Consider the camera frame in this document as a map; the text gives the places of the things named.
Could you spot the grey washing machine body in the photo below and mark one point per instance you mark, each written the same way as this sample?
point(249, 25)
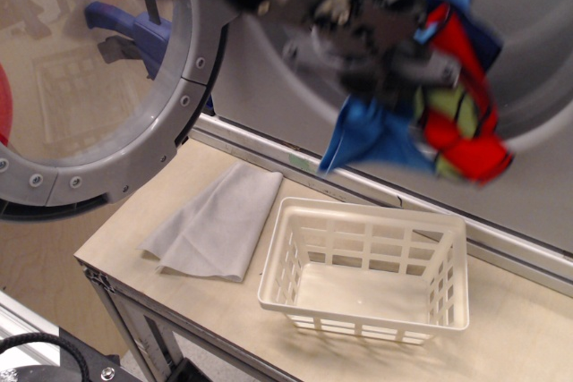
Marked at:
point(531, 82)

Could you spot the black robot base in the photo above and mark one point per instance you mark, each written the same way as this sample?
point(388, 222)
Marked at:
point(60, 358)

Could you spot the red green patterned cloth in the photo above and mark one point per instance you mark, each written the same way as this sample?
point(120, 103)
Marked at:
point(460, 122)

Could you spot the blue clamp handle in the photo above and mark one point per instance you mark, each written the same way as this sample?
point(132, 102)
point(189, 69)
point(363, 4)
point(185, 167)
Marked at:
point(137, 37)

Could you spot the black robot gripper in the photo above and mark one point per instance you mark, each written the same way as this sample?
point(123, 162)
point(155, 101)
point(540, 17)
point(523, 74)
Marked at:
point(389, 77)

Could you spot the grey cloth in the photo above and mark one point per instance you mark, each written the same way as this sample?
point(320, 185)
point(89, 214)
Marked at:
point(215, 233)

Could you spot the round washing machine door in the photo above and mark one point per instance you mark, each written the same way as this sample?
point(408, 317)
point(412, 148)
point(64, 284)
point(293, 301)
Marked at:
point(85, 133)

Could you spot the blue cloth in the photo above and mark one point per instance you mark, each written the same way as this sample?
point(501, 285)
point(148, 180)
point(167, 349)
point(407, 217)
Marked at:
point(367, 131)

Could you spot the red round object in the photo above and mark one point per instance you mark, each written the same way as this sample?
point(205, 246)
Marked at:
point(6, 107)

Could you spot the white plastic basket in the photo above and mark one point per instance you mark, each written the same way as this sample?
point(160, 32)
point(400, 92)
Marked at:
point(381, 273)

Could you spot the aluminium table frame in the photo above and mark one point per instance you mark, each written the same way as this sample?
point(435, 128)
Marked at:
point(150, 329)

